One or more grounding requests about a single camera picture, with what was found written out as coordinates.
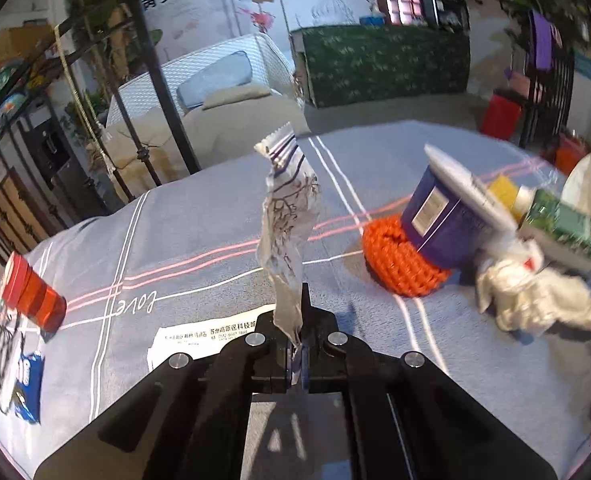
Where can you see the yellow crocheted piece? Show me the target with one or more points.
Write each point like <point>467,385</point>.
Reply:
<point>503,191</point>

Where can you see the green artificial plant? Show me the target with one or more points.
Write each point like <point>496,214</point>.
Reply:
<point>100,15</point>

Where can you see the beige blanket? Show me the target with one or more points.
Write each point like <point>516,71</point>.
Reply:
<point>235,115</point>

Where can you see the green patterned counter cloth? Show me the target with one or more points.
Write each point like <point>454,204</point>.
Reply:
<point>385,65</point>

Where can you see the white face mask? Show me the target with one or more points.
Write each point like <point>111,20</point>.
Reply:
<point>588,180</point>

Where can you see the grey pillow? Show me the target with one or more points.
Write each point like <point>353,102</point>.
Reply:
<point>215,80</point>

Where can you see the red stacked cups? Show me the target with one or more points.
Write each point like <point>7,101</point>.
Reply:
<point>30,295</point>

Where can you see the purple cup white lid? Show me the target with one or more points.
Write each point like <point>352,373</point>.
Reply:
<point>440,220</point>

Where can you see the green snack packet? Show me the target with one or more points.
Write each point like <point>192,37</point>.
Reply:
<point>565,225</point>

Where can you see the red box on floor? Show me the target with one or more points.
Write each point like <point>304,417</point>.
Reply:
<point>500,115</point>

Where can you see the black metal shelf rack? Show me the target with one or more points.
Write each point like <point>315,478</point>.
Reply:
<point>168,110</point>

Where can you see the white tissue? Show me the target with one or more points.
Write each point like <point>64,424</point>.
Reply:
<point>530,295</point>

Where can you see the black metal drying rack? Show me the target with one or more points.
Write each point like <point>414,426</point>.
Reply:
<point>550,105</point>

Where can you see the purple towel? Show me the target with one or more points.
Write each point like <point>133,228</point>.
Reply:
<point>541,40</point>

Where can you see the grey striped tablecloth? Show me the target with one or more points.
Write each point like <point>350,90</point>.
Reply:
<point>200,220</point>

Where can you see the wall poster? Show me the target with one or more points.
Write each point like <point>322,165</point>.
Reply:
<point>210,5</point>

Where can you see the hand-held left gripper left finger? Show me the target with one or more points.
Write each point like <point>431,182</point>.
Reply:
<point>270,355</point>

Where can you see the white mattress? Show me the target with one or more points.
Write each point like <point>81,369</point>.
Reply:
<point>140,90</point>

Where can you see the white snack wrapper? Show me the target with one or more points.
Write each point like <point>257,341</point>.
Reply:
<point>285,220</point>

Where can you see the blue wall sign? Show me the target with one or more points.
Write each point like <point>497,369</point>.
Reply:
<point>585,66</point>

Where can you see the orange bucket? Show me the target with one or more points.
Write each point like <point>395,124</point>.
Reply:
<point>573,152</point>

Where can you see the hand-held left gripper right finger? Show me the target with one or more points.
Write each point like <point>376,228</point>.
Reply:
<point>320,355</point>

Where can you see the white paper card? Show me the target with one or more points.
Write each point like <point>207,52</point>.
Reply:
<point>190,345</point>

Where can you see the blue snack packet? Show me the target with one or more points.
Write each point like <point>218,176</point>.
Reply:
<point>29,385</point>

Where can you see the black appliance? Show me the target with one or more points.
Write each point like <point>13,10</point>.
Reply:
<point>448,12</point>

